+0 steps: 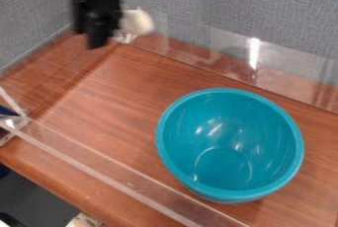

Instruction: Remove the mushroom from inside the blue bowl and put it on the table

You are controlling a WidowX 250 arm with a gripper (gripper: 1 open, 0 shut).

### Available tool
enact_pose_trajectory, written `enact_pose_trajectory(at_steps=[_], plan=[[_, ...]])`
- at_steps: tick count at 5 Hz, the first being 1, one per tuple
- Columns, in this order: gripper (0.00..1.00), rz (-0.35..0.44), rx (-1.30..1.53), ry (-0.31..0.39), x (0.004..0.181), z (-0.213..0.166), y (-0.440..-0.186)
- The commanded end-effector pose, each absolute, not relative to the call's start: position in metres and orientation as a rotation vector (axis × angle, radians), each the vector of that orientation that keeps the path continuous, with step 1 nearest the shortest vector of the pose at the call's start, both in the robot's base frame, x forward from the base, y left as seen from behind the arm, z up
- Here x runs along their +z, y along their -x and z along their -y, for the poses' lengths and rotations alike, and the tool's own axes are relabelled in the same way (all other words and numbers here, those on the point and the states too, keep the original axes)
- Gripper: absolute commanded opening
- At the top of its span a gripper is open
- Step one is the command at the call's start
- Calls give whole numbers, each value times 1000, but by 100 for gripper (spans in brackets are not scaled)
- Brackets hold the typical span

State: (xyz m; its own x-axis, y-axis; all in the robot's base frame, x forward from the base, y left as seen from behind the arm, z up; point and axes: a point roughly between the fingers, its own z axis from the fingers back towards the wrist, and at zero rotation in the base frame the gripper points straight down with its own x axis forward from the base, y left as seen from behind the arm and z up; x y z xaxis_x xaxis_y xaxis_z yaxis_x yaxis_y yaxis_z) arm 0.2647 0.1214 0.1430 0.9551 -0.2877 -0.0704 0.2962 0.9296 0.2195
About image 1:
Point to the clear acrylic left bracket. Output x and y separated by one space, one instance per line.
10 115

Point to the clear acrylic back barrier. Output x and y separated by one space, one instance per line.
282 70

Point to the clear acrylic barrier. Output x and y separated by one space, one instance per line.
103 187
282 70
26 30

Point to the plush mushroom with brown cap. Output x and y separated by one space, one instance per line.
137 22

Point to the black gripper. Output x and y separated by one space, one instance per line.
101 21

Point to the clear acrylic left barrier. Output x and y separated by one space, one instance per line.
26 30

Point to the clear acrylic front barrier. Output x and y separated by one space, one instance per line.
103 187

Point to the blue plastic bowl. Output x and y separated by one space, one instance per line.
230 144

